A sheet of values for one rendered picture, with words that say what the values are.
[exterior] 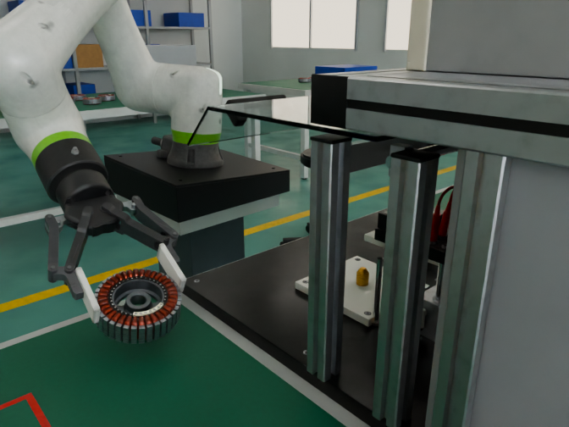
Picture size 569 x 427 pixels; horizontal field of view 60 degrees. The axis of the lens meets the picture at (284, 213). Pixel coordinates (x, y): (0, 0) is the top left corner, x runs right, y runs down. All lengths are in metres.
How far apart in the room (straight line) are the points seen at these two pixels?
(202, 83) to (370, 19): 5.64
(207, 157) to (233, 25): 7.45
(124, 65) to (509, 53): 0.99
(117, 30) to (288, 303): 0.78
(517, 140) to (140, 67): 1.07
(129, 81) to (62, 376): 0.82
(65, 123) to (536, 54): 0.65
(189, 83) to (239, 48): 7.50
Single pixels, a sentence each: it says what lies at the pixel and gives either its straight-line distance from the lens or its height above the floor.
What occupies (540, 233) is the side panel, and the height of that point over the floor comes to 1.02.
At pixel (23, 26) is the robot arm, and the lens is 0.80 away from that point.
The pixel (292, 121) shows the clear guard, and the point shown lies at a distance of 0.52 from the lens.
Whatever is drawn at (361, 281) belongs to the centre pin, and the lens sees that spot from 0.78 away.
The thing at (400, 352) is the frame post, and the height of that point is 0.86.
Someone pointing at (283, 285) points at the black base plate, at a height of 0.77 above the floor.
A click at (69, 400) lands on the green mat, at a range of 0.66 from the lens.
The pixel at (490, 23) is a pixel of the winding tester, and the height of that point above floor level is 1.16.
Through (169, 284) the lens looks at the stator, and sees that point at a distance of 0.70.
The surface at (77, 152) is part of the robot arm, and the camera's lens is 0.79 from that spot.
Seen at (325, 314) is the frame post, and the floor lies 0.86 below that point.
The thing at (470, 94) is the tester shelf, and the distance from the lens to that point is 0.38.
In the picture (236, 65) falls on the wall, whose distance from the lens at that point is 8.73.
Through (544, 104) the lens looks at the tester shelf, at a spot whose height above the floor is 1.11.
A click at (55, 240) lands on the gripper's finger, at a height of 0.89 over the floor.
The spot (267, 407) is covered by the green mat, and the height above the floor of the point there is 0.75.
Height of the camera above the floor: 1.15
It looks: 20 degrees down
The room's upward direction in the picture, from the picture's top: straight up
